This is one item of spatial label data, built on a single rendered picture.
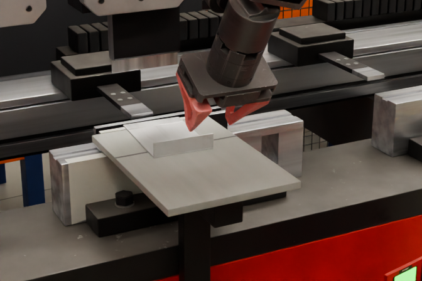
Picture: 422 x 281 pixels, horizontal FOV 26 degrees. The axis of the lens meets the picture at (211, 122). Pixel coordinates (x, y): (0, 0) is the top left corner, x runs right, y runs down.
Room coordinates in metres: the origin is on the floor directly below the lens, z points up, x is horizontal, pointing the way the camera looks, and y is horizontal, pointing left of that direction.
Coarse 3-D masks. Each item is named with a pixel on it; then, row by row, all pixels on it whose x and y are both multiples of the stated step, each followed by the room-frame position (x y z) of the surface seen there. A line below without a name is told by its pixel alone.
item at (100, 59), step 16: (64, 64) 1.43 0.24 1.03; (80, 64) 1.41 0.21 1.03; (96, 64) 1.41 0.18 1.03; (64, 80) 1.40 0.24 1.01; (80, 80) 1.38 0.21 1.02; (96, 80) 1.39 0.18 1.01; (112, 80) 1.40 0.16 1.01; (128, 80) 1.41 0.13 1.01; (80, 96) 1.38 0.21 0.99; (96, 96) 1.39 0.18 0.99; (112, 96) 1.34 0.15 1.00; (128, 96) 1.34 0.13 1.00; (128, 112) 1.26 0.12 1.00; (144, 112) 1.26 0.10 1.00
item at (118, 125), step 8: (184, 112) 1.28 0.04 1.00; (216, 112) 1.28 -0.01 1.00; (224, 112) 1.28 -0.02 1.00; (128, 120) 1.24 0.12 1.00; (136, 120) 1.24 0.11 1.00; (144, 120) 1.25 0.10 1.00; (216, 120) 1.27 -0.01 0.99; (224, 120) 1.28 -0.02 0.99; (96, 128) 1.21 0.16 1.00; (104, 128) 1.22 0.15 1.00; (112, 128) 1.22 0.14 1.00
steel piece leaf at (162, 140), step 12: (132, 132) 1.19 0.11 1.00; (144, 132) 1.19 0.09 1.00; (156, 132) 1.19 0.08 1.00; (168, 132) 1.19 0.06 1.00; (180, 132) 1.19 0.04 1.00; (192, 132) 1.19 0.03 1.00; (144, 144) 1.15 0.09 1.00; (156, 144) 1.10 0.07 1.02; (168, 144) 1.11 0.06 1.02; (180, 144) 1.12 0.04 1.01; (192, 144) 1.12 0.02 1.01; (204, 144) 1.13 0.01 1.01; (156, 156) 1.10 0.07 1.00
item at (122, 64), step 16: (112, 16) 1.21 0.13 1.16; (128, 16) 1.22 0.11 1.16; (144, 16) 1.23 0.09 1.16; (160, 16) 1.24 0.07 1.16; (176, 16) 1.25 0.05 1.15; (112, 32) 1.21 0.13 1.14; (128, 32) 1.22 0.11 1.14; (144, 32) 1.23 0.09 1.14; (160, 32) 1.24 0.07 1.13; (176, 32) 1.25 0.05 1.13; (112, 48) 1.21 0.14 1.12; (128, 48) 1.22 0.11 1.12; (144, 48) 1.23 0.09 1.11; (160, 48) 1.24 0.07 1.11; (176, 48) 1.25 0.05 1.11; (112, 64) 1.22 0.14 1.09; (128, 64) 1.23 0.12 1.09; (144, 64) 1.24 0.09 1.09; (160, 64) 1.25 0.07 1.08; (176, 64) 1.26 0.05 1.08
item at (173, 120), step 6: (156, 120) 1.24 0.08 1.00; (162, 120) 1.24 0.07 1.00; (168, 120) 1.24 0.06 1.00; (174, 120) 1.24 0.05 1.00; (180, 120) 1.24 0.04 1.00; (126, 126) 1.21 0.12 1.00; (132, 126) 1.21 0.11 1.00; (138, 126) 1.21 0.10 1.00; (144, 126) 1.21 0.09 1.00; (150, 126) 1.22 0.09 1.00
